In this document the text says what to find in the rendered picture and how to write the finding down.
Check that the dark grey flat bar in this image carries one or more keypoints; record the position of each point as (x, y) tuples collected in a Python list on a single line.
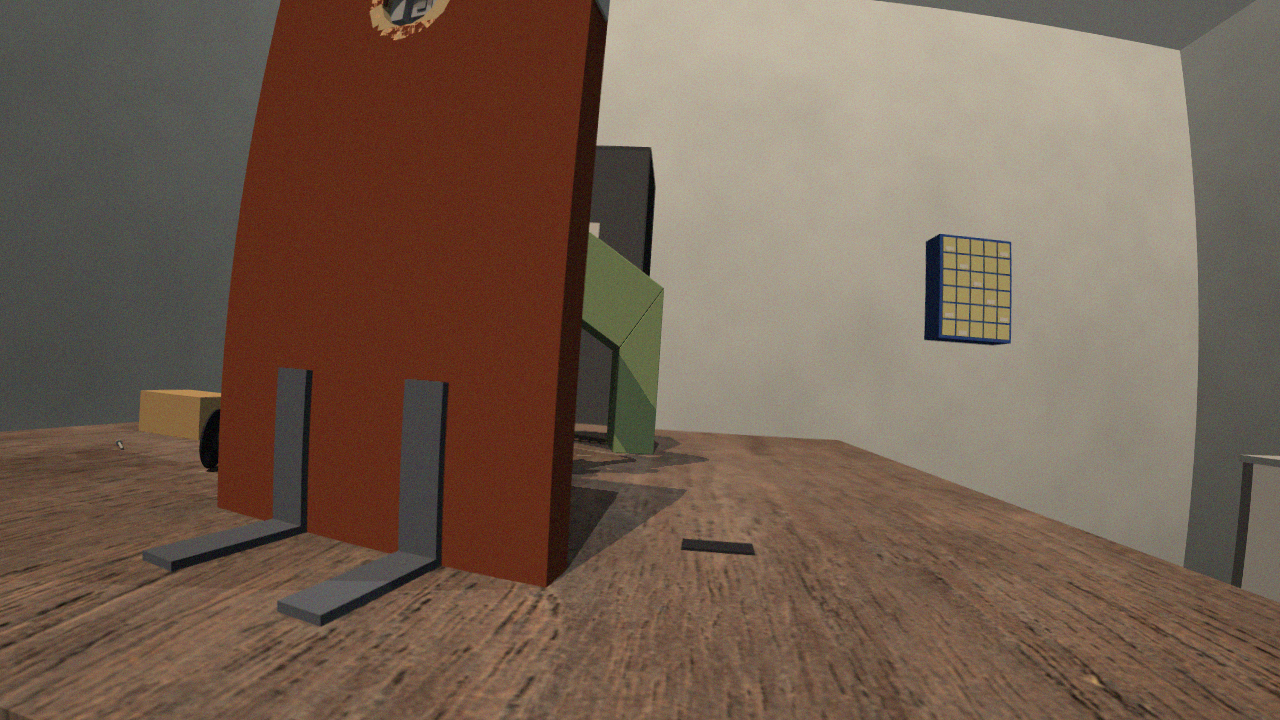
[(717, 547)]

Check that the reddish-brown door slab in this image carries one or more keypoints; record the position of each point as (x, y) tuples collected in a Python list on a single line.
[(416, 205)]

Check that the tan cardboard box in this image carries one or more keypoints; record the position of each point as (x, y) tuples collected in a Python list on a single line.
[(178, 413)]

